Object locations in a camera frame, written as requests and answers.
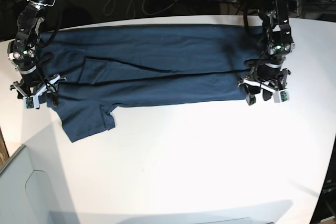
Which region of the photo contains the dark blue T-shirt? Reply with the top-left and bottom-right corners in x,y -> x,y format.
37,25 -> 262,142

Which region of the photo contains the grey plastic bin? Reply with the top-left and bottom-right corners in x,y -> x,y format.
0,144 -> 79,224

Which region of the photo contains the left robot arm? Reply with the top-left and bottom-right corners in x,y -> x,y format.
238,0 -> 295,105

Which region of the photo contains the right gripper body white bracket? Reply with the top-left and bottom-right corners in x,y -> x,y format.
9,72 -> 67,109

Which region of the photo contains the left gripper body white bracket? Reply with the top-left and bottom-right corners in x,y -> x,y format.
237,62 -> 291,104

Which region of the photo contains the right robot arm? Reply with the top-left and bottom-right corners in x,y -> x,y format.
7,0 -> 61,109

